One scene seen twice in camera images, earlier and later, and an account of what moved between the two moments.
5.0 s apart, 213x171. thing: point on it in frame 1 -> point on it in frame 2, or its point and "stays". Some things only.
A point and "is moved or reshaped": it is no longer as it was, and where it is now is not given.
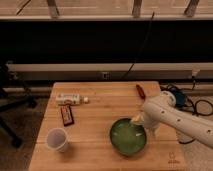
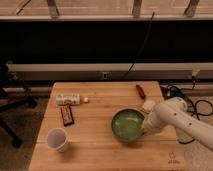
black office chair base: [13, 96] stays
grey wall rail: [106, 71] stays
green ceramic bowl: [127, 137] is moved or reshaped
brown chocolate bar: [67, 115] stays
